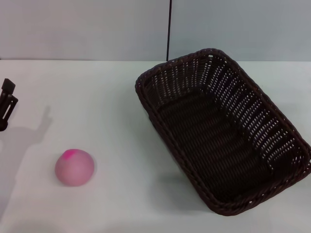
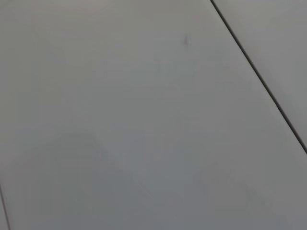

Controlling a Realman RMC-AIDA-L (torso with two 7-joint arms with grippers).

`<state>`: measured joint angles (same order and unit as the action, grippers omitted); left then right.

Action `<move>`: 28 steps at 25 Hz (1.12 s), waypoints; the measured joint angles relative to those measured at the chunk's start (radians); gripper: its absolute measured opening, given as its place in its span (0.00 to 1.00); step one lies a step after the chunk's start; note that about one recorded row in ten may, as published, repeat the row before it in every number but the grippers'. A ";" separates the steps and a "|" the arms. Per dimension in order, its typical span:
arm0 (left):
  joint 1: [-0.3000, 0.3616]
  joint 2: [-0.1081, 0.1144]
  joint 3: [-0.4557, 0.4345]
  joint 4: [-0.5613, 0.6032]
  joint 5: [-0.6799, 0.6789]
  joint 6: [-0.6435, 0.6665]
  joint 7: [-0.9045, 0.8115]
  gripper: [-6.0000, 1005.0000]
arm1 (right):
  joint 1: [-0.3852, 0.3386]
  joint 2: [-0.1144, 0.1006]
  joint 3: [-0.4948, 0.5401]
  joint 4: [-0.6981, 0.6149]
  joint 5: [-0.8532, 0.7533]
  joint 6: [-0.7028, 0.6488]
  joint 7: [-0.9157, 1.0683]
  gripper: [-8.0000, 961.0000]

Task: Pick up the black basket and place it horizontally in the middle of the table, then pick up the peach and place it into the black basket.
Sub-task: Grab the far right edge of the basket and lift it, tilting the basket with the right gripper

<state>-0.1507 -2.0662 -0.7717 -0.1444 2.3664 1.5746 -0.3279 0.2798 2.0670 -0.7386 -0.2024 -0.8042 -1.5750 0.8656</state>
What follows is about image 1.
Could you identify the pink peach toy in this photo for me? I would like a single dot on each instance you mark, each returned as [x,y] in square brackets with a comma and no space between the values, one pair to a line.
[75,170]

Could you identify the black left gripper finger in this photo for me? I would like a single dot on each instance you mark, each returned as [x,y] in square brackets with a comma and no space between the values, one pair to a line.
[8,102]

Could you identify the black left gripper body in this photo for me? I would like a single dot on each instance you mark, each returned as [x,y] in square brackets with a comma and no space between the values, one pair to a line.
[3,127]

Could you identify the black vertical wall strip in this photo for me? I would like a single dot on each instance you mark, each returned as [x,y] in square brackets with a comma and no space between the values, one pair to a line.
[168,29]

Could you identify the black woven rectangular basket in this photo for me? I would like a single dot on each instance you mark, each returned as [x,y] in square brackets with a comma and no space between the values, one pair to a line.
[206,136]

